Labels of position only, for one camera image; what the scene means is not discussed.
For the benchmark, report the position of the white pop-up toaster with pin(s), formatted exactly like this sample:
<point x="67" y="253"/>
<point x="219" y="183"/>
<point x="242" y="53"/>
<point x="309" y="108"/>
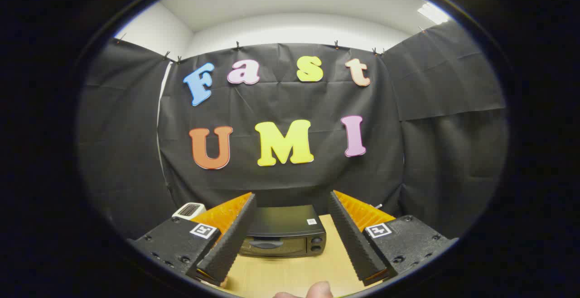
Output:
<point x="188" y="210"/>

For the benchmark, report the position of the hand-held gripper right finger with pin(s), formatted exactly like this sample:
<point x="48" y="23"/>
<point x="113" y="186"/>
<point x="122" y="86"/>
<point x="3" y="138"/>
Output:
<point x="355" y="239"/>

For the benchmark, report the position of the small ceiling light panel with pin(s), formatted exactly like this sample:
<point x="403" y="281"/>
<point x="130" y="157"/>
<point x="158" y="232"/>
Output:
<point x="432" y="13"/>

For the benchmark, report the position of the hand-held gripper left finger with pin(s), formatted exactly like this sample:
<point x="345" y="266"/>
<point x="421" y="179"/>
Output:
<point x="229" y="243"/>

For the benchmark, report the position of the black toaster oven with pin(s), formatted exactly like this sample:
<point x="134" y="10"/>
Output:
<point x="285" y="225"/>

